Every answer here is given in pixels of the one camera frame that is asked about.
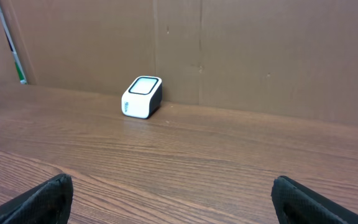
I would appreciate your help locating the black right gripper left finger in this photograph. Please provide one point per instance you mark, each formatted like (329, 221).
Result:
(49, 202)

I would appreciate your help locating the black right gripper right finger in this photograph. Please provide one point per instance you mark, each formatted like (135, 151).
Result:
(296, 204)

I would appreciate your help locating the green white edge strip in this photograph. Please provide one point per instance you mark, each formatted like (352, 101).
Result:
(17, 62)

